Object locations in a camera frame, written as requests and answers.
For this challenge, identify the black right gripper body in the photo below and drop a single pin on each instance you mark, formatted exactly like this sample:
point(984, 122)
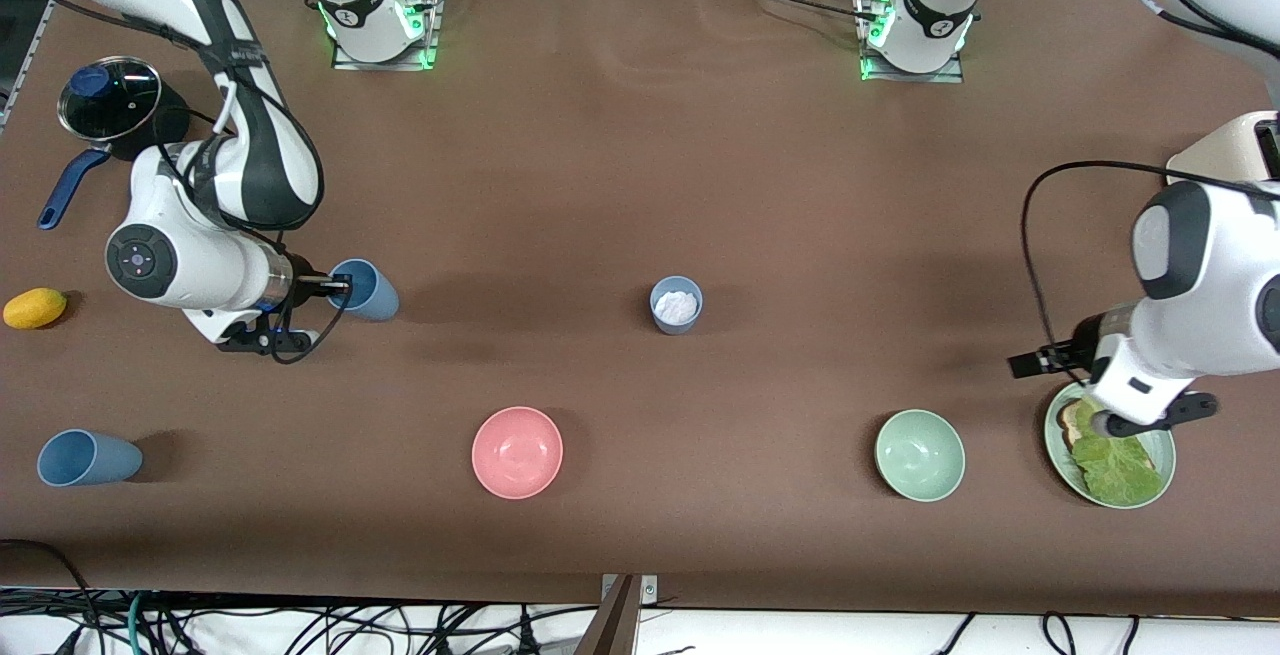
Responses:
point(303, 285)

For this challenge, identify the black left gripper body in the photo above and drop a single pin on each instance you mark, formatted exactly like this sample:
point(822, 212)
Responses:
point(1074, 349)

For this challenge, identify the blue plastic cup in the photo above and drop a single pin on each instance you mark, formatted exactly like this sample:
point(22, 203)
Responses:
point(676, 329)
point(370, 293)
point(90, 458)

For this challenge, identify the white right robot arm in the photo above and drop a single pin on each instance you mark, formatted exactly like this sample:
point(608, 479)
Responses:
point(190, 265)

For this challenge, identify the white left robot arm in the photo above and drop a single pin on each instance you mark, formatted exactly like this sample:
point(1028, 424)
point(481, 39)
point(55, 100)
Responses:
point(1220, 285)

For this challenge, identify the toasted bread slice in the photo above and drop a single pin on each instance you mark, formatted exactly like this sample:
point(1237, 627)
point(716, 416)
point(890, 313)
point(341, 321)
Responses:
point(1072, 425)

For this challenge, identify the green round plate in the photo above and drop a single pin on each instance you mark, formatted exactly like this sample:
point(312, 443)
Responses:
point(1160, 455)

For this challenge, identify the green lettuce leaf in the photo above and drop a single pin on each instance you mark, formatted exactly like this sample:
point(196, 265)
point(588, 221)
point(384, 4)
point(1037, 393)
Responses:
point(1120, 475)

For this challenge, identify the green bowl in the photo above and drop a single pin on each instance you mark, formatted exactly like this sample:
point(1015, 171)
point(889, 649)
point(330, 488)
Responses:
point(920, 455)

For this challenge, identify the white toaster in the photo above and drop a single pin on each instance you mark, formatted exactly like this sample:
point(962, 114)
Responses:
point(1215, 155)

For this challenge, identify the pink bowl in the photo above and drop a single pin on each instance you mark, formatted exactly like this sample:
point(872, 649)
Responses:
point(517, 453)

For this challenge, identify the glass lid with blue knob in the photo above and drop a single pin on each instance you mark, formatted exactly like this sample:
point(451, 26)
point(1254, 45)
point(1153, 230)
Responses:
point(120, 105)

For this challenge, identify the yellow lemon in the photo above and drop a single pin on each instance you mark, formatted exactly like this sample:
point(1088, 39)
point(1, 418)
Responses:
point(35, 308)

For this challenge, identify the brown table cover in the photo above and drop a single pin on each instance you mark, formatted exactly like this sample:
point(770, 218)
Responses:
point(600, 185)

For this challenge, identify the white crumpled filling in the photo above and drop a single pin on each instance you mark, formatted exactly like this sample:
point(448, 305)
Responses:
point(676, 307)

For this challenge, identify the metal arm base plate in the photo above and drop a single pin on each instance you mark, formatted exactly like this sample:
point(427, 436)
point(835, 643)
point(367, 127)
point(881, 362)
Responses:
point(345, 62)
point(950, 75)

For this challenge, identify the aluminium frame profile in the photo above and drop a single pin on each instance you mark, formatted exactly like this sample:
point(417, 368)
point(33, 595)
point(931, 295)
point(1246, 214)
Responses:
point(25, 60)

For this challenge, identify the metal table bracket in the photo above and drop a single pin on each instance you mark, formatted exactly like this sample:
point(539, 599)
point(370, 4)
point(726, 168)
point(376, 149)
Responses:
point(650, 590)

